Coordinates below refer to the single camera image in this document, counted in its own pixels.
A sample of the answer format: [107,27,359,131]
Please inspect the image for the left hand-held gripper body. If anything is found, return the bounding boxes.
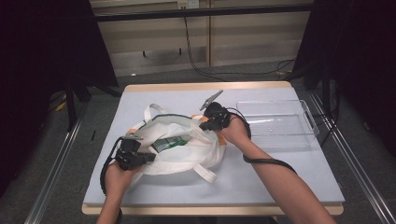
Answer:
[114,133,148,171]

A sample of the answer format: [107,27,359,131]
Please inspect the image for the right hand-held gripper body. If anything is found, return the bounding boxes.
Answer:
[199,90,233,132]

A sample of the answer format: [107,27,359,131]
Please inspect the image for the white tote bag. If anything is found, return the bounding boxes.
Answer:
[124,103,228,185]

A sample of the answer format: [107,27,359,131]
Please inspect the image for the person's right hand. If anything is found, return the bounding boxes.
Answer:
[217,116,252,147]

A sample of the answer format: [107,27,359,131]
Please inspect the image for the person's left hand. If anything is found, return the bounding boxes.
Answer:
[104,161,145,198]

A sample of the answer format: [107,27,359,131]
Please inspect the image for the green packets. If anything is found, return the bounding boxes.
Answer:
[151,134,192,154]

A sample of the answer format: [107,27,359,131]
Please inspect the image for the wooden table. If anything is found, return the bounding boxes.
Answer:
[81,80,346,217]

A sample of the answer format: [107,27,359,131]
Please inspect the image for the clear plastic tray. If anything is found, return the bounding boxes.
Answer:
[235,98,320,147]

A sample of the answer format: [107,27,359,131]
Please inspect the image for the black metal stand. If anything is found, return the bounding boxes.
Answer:
[64,77,78,133]

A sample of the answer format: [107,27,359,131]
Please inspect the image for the black horizontal bar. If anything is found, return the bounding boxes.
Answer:
[92,3,314,22]

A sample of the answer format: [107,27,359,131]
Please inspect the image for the black curtain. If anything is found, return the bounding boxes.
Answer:
[0,0,120,195]
[291,0,396,158]

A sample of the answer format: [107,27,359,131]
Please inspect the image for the black floor cable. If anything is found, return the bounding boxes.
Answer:
[182,17,297,83]

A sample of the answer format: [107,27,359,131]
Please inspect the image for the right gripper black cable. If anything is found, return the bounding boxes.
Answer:
[226,106,299,175]

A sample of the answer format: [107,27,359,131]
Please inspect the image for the metal floor rail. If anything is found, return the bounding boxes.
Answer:
[23,116,86,224]
[307,91,396,224]

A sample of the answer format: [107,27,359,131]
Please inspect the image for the white wall socket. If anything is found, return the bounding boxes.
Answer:
[177,0,200,9]

